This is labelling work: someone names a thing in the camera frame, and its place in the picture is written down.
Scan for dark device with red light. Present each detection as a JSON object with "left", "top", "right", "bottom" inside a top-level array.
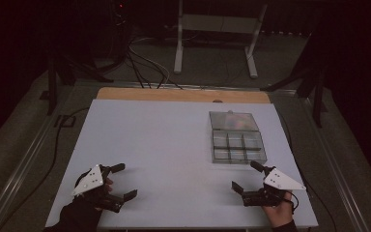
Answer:
[{"left": 109, "top": 0, "right": 133, "bottom": 28}]

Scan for person's right hand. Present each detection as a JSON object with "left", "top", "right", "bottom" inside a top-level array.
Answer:
[{"left": 262, "top": 190, "right": 295, "bottom": 229}]

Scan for black metal stand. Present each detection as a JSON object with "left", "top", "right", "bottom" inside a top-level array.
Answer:
[
  {"left": 260, "top": 30, "right": 329, "bottom": 129},
  {"left": 45, "top": 52, "right": 115, "bottom": 116}
]

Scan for white floor cable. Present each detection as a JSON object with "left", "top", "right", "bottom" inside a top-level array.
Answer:
[{"left": 128, "top": 37, "right": 172, "bottom": 89}]

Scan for aluminium floor rail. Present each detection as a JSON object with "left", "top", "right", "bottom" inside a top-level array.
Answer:
[
  {"left": 302, "top": 96, "right": 371, "bottom": 232},
  {"left": 0, "top": 84, "right": 78, "bottom": 232}
]

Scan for long black floor cable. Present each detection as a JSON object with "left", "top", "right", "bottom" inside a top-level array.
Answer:
[
  {"left": 0, "top": 106, "right": 92, "bottom": 232},
  {"left": 278, "top": 112, "right": 338, "bottom": 232}
]

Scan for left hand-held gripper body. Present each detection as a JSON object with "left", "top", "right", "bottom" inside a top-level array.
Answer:
[{"left": 71, "top": 163, "right": 126, "bottom": 214}]

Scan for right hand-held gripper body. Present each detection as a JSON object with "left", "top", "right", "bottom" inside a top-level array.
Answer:
[{"left": 242, "top": 165, "right": 307, "bottom": 208}]

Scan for person's left hand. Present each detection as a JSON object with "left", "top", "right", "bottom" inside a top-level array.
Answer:
[{"left": 91, "top": 177, "right": 115, "bottom": 213}]

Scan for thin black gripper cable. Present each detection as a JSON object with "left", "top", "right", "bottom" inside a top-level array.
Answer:
[{"left": 286, "top": 192, "right": 300, "bottom": 215}]

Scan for white metal stand frame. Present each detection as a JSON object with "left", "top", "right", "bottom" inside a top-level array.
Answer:
[{"left": 173, "top": 0, "right": 270, "bottom": 80}]

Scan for clear plastic compartment box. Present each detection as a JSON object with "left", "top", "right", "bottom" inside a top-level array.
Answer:
[{"left": 209, "top": 109, "right": 269, "bottom": 165}]

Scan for bundle of black cables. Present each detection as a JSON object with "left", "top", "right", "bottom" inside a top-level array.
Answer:
[{"left": 126, "top": 43, "right": 185, "bottom": 91}]

